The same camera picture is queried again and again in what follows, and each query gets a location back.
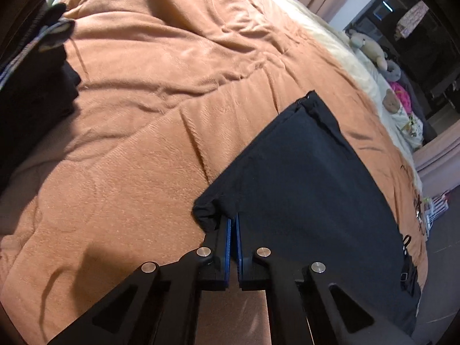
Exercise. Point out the hanging floral garment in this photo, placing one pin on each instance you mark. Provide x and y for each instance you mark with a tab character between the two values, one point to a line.
411	18

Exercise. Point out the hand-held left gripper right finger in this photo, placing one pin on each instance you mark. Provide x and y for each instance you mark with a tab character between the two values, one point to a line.
239	251

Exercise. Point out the pink fluffy cloth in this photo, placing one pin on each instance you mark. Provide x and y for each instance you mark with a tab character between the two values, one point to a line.
400	93

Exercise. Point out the grey plush elephant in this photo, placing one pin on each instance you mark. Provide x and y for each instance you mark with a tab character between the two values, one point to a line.
393	72

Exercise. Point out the navy pants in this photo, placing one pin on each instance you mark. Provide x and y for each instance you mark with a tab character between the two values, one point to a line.
305	187

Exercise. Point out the cream duvet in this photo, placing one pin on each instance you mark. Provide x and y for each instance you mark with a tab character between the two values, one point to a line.
345	54

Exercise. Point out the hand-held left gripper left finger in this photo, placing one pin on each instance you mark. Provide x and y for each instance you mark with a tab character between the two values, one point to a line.
226	255

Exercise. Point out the brown fleece blanket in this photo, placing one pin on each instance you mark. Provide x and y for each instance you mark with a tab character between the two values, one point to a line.
161	97

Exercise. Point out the beige plush toy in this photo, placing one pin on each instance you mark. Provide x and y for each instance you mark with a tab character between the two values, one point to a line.
366	45

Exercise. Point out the stack of folded black clothes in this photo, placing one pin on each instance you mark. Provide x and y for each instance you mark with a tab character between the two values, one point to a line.
32	97

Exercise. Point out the white bear print quilt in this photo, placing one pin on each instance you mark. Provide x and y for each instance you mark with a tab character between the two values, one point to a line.
408	125

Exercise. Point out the grey window seat cushion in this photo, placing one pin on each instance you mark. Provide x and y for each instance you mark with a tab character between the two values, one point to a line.
424	115

